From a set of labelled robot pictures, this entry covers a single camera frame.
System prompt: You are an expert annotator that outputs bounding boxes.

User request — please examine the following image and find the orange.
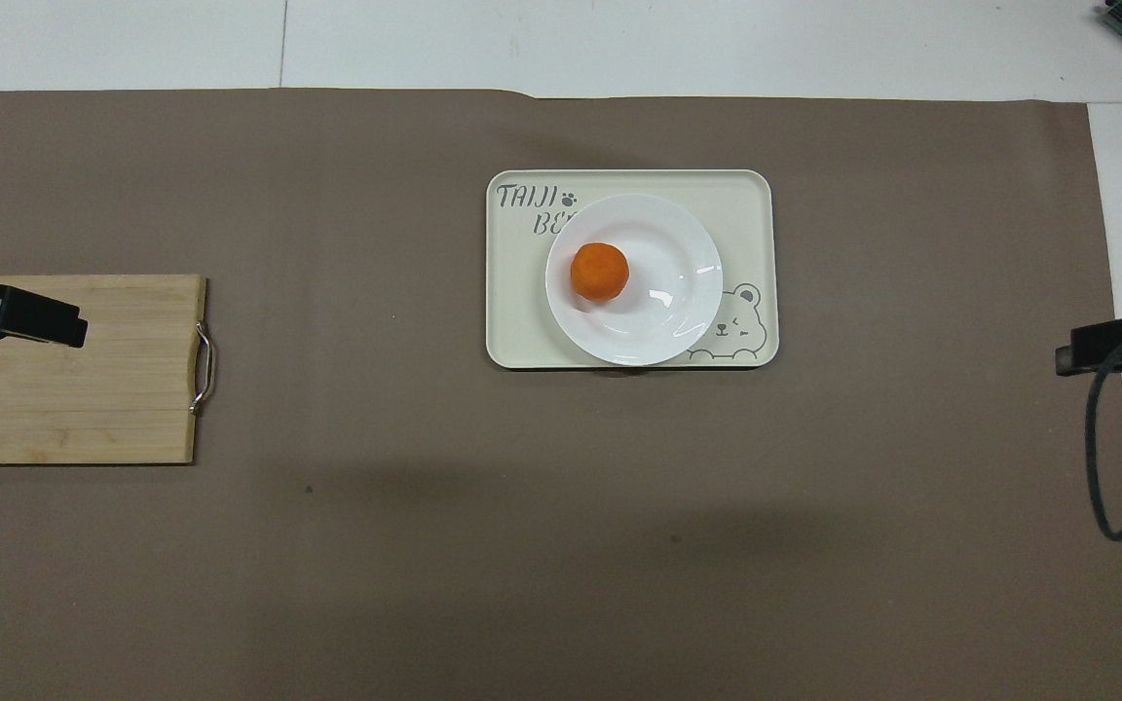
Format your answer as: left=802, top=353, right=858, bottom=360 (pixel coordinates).
left=570, top=241, right=631, bottom=303

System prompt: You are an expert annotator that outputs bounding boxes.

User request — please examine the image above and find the white plate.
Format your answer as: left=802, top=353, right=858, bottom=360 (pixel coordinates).
left=544, top=193, right=725, bottom=367

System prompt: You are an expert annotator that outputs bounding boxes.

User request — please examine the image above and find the cream tray with bear print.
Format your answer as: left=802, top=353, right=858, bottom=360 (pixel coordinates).
left=485, top=169, right=779, bottom=370

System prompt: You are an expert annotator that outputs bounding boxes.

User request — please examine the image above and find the wooden cutting board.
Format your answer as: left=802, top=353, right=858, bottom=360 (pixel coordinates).
left=0, top=274, right=217, bottom=466

